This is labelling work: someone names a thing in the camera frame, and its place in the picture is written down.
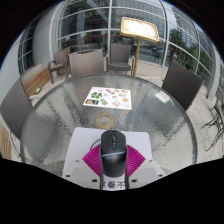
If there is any white mouse pad with drawing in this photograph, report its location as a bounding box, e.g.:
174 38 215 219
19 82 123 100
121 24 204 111
62 126 154 192

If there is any small white paper napkin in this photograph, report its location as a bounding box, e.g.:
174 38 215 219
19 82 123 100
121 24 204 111
154 90 173 105

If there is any gold framed menu stand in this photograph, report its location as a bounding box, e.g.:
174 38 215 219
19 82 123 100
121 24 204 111
119 17 161 78

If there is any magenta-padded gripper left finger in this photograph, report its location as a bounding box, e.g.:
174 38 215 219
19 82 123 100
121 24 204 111
61 143 103 190

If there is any black computer mouse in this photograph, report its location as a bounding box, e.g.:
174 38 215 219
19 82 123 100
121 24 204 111
99 129 129 178

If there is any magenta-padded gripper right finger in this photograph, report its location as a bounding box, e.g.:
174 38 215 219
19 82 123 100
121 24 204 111
125 143 166 190

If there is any wooden slatted bench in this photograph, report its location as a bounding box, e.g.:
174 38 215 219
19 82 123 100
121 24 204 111
0 124 13 160
21 66 51 98

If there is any dark metal outdoor table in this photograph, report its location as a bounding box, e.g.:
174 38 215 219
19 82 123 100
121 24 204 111
201 95 224 152

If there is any colourful picture menu card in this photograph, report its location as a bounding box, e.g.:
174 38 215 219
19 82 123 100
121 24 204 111
82 86 133 111

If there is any tan tape roll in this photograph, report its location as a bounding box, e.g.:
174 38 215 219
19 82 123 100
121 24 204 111
93 112 117 130

